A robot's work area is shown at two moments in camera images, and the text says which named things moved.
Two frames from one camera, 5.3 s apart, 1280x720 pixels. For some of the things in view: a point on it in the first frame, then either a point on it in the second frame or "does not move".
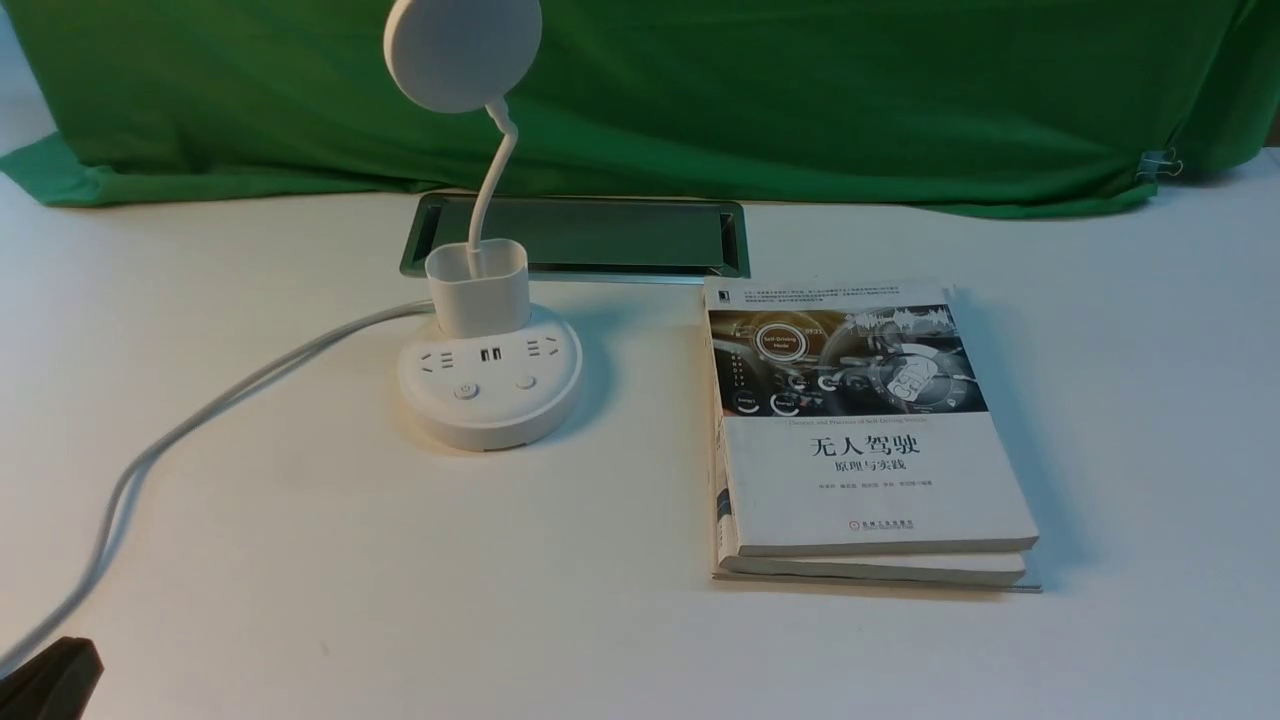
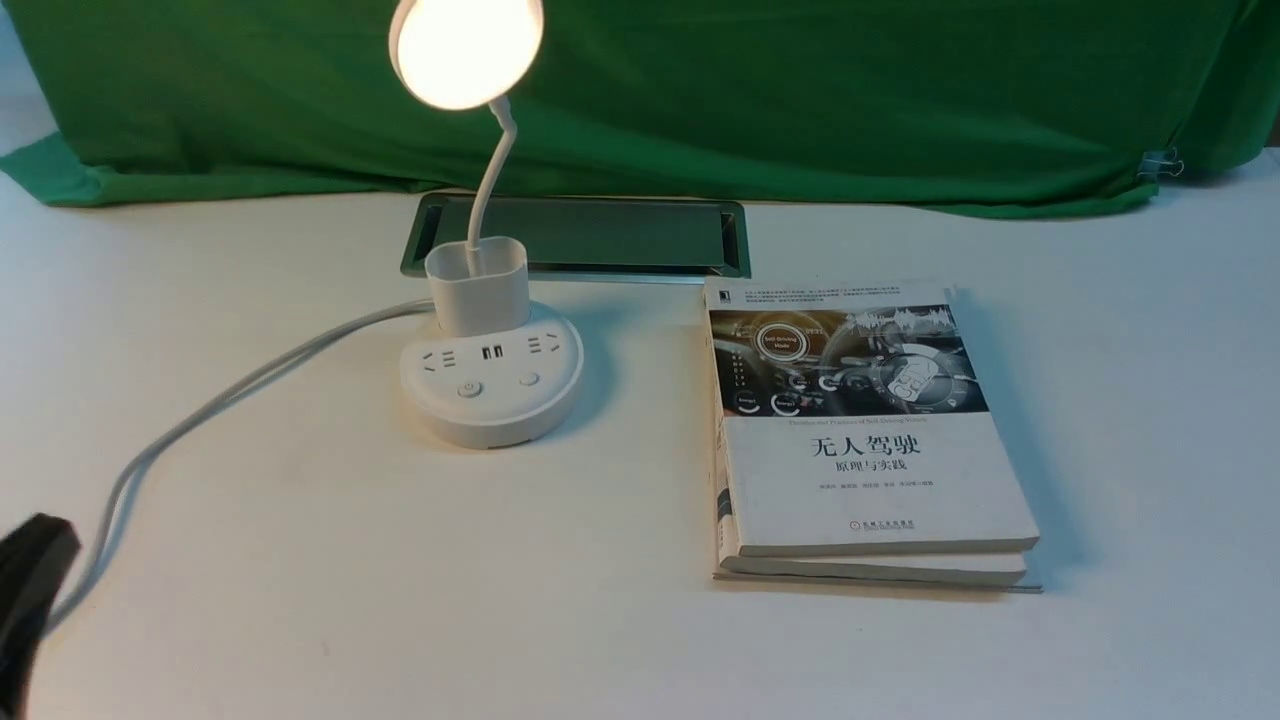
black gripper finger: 57,685 to 36,556
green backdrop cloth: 961,107 does not move
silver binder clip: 1160,161 does not move
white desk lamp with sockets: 492,373 does not move
